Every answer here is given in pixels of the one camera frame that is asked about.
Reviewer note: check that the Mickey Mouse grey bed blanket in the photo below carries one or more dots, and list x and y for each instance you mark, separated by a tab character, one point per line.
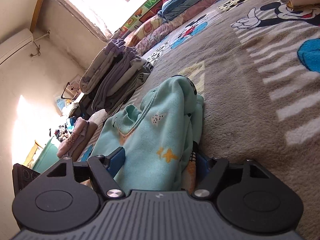
257	66

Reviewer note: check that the dark cluttered desk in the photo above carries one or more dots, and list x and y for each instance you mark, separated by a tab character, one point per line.
82	107

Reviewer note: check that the teal plastic storage box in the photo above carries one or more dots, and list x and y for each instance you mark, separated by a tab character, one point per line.
48	156

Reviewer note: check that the pink and beige folded stack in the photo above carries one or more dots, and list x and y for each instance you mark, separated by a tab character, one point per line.
84	135

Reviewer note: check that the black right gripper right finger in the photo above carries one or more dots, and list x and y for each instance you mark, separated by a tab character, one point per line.
209	173

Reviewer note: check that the white wall air conditioner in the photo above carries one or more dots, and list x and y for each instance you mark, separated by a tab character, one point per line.
14	44

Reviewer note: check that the mint lion print garment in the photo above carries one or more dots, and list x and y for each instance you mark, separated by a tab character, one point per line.
157	137

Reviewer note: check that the grey and purple folded stack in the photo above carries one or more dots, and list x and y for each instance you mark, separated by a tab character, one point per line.
115	73

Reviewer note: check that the colourful alphabet foam mat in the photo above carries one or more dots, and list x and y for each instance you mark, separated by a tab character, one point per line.
148	9

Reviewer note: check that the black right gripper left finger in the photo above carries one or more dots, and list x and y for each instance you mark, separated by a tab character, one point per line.
103	169

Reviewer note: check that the pink folded quilt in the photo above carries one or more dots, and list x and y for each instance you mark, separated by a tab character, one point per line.
166	28

